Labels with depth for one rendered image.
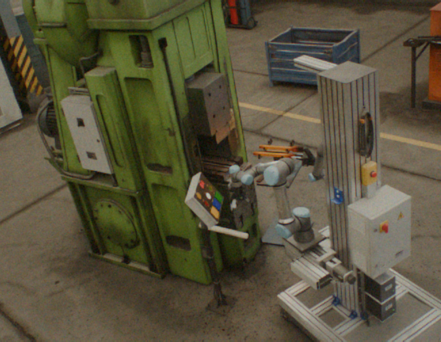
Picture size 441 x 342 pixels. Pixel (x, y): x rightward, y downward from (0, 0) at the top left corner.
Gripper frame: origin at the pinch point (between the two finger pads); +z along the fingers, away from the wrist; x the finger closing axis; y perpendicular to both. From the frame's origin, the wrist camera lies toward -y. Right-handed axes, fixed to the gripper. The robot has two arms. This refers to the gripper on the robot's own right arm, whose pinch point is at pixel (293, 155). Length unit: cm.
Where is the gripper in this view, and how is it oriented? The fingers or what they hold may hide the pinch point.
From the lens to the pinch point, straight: 465.2
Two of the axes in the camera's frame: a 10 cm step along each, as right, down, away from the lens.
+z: -9.0, -0.8, 4.4
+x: 4.1, -5.2, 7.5
